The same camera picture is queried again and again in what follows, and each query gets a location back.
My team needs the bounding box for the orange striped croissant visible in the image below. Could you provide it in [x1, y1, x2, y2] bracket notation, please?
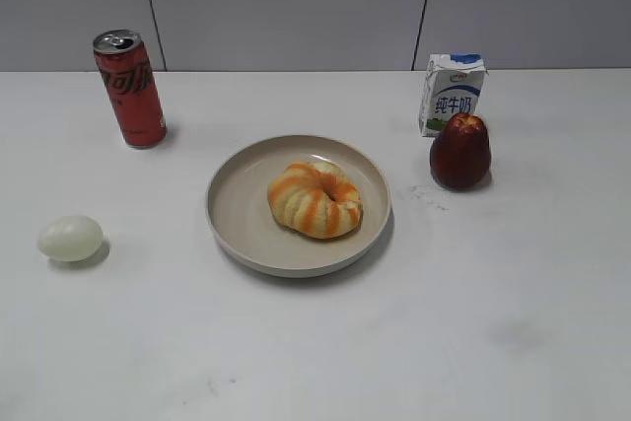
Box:
[267, 161, 363, 240]

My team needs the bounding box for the beige round plate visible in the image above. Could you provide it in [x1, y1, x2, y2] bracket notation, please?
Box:
[206, 135, 393, 278]

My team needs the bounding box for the dark red wax apple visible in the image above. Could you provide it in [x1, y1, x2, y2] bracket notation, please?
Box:
[430, 112, 491, 190]

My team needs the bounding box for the white blue milk carton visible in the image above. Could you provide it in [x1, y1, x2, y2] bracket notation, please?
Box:
[419, 53, 487, 137]

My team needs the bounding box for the red cola can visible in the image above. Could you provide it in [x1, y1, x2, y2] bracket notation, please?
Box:
[93, 29, 167, 148]

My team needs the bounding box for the white egg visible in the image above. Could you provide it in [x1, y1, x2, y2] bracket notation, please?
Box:
[36, 215, 105, 262]

